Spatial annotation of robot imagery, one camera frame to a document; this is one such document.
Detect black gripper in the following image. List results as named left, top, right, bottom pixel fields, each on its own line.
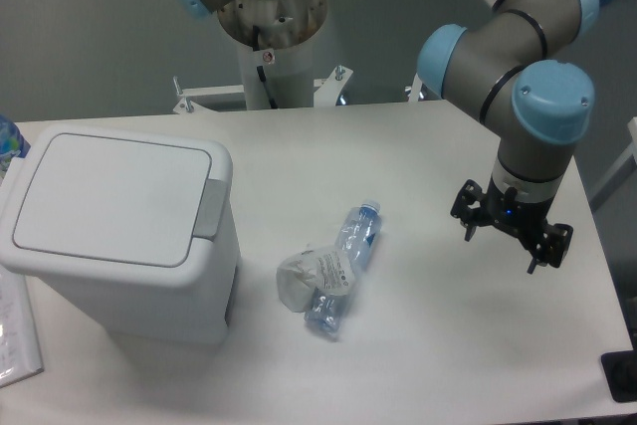
left=450, top=179, right=573, bottom=275

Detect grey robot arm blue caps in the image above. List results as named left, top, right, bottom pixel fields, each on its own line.
left=417, top=0, right=600, bottom=267

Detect white plastic trash can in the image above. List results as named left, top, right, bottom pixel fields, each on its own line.
left=1, top=123, right=240, bottom=344

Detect white trash can lid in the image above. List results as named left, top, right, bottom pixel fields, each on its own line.
left=13, top=132, right=212, bottom=268

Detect crushed clear plastic bottle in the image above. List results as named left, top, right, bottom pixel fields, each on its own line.
left=304, top=200, right=382, bottom=340

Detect black device at table edge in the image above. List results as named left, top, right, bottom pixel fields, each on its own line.
left=600, top=350, right=636, bottom=403

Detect blue capped bottle at edge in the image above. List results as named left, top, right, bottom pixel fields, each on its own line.
left=0, top=114, right=31, bottom=179

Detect white metal frame right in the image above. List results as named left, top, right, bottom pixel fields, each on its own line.
left=589, top=117, right=636, bottom=213

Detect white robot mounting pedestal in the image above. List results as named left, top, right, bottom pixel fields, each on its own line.
left=171, top=0, right=355, bottom=116

